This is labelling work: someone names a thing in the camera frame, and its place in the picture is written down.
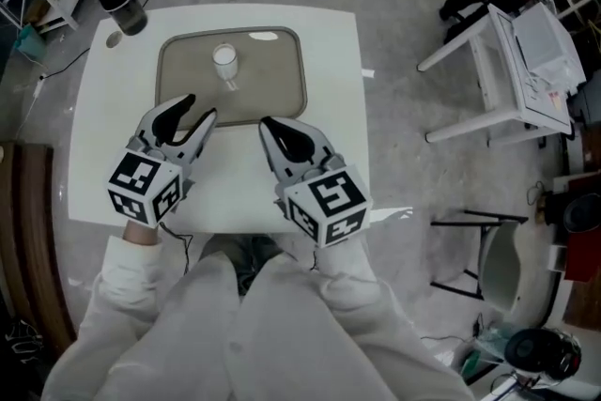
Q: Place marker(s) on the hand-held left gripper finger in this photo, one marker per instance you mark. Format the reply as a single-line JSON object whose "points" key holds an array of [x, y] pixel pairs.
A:
{"points": [[199, 138], [159, 122]]}

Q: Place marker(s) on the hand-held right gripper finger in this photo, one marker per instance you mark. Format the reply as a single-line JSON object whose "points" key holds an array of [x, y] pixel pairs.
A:
{"points": [[300, 141], [277, 159]]}

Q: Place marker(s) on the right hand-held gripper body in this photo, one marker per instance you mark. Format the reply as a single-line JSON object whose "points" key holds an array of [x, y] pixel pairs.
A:
{"points": [[331, 202]]}

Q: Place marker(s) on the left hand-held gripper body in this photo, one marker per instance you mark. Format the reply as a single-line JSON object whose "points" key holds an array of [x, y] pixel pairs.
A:
{"points": [[141, 183]]}

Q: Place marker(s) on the beige rectangular dish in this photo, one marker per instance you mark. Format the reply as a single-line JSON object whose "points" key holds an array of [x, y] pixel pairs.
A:
{"points": [[267, 75]]}

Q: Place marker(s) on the white cup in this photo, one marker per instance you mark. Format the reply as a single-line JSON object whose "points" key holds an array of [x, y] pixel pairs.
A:
{"points": [[224, 60]]}

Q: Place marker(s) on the person's right forearm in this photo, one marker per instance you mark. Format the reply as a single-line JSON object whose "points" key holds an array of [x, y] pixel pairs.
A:
{"points": [[349, 277]]}

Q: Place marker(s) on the person's left forearm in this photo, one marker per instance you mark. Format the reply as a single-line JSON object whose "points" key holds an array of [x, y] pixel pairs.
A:
{"points": [[127, 267]]}

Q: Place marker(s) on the small round grey cap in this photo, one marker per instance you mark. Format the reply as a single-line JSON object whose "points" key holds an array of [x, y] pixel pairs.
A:
{"points": [[114, 39]]}

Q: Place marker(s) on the person's legs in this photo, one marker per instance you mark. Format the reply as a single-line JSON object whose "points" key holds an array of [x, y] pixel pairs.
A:
{"points": [[253, 267]]}

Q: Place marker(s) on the teal bag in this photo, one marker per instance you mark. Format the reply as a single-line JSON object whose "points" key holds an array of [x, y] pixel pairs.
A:
{"points": [[29, 40]]}

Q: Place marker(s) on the person's white coat body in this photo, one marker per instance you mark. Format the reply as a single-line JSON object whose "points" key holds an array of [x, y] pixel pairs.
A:
{"points": [[263, 343]]}

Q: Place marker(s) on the white side table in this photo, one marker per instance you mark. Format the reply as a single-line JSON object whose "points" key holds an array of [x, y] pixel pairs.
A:
{"points": [[497, 75]]}

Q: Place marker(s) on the black round device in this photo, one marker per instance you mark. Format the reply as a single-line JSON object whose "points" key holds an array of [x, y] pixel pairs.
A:
{"points": [[583, 213]]}

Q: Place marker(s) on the black red headphones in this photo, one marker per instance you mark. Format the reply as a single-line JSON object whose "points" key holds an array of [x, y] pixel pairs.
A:
{"points": [[540, 352]]}

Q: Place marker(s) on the red box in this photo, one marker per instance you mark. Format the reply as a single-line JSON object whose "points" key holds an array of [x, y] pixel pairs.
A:
{"points": [[584, 251]]}

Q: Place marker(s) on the white flat plastic box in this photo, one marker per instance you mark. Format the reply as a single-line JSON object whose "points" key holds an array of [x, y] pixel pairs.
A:
{"points": [[544, 37]]}

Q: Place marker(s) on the black frame white seat chair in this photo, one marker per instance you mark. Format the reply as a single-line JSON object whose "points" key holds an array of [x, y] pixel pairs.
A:
{"points": [[502, 267]]}

